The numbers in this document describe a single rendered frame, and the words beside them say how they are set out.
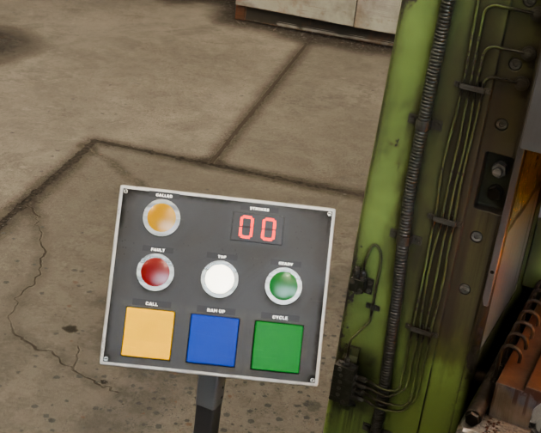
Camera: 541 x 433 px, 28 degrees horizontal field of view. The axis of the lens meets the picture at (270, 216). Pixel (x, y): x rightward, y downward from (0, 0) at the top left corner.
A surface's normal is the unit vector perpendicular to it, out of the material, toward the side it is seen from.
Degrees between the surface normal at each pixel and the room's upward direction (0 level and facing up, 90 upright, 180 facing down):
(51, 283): 0
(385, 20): 90
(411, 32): 90
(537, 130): 90
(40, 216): 0
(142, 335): 60
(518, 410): 90
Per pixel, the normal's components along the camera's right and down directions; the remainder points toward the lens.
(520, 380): 0.12, -0.90
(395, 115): -0.43, 0.34
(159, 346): 0.05, -0.07
